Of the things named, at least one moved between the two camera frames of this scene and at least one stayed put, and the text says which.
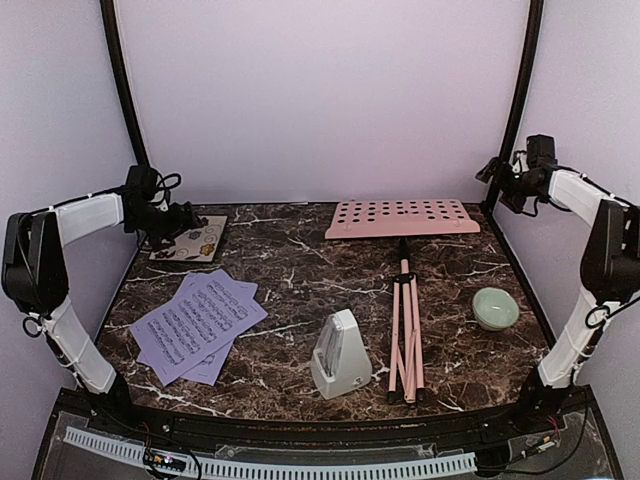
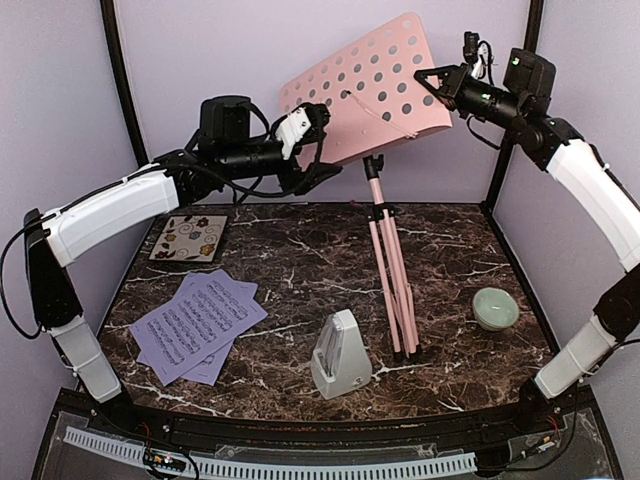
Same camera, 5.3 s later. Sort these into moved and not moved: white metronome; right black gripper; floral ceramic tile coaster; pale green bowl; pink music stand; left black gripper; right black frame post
Moved: left black gripper; pink music stand; right black gripper
Not moved: white metronome; floral ceramic tile coaster; pale green bowl; right black frame post
